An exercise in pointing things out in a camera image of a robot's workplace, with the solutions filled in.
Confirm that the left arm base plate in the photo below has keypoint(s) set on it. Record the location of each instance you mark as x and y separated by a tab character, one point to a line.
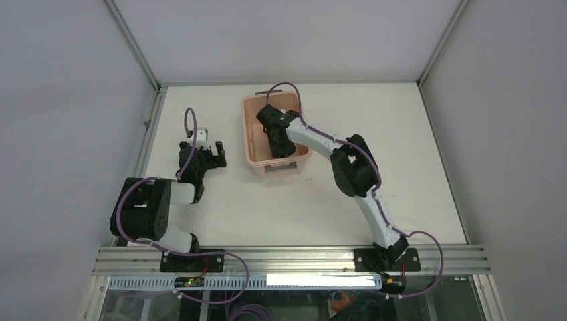
211	260

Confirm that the white slotted cable duct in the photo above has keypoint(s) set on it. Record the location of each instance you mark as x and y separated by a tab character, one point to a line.
268	282

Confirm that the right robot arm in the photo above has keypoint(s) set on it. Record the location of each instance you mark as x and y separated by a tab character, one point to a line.
354	169

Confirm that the aluminium mounting rail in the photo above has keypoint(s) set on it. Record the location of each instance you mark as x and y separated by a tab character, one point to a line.
421	260

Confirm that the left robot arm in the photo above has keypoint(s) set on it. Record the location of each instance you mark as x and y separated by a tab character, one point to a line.
142	210

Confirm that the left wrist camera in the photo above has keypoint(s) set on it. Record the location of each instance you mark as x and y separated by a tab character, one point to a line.
200	139

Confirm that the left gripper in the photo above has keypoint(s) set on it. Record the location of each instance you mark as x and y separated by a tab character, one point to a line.
202	156

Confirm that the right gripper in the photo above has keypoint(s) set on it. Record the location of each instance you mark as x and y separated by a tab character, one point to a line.
280	146

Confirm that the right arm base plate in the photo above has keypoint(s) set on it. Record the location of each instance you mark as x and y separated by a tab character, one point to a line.
369	260

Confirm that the pink plastic bin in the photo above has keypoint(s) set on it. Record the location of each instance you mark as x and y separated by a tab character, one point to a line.
257	150

